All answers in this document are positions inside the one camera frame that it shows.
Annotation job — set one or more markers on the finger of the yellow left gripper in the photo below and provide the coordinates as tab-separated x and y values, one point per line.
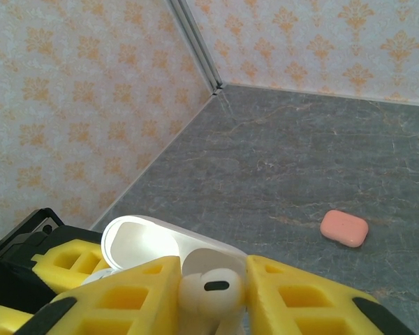
52	272
0	321

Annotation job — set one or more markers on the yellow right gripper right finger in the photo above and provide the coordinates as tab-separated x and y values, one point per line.
300	307

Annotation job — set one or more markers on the white earbud charging case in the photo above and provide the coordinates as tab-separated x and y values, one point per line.
143	240

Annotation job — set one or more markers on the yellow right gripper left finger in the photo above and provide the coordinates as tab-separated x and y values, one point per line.
125	303

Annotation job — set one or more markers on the aluminium frame post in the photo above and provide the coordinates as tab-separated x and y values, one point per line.
195	38

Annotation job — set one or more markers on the pink earbud charging case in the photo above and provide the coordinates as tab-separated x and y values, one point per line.
344	228

